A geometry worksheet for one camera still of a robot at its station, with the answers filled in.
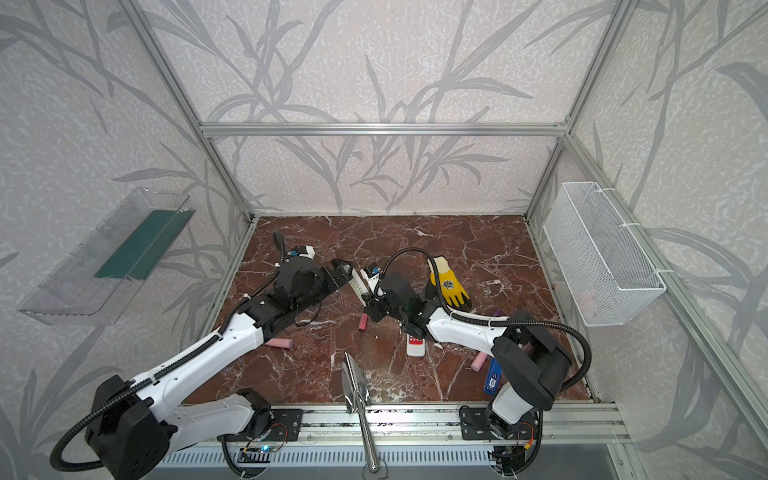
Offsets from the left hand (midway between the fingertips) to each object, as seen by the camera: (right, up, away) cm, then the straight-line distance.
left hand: (351, 264), depth 79 cm
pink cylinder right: (+35, -28, +3) cm, 45 cm away
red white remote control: (+18, -25, +7) cm, 32 cm away
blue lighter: (+38, -30, -1) cm, 48 cm away
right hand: (+3, -7, +5) cm, 9 cm away
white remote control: (+1, -7, +3) cm, 8 cm away
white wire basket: (+57, -1, -17) cm, 59 cm away
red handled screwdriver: (+2, -19, +12) cm, 22 cm away
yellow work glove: (+30, -11, +19) cm, 37 cm away
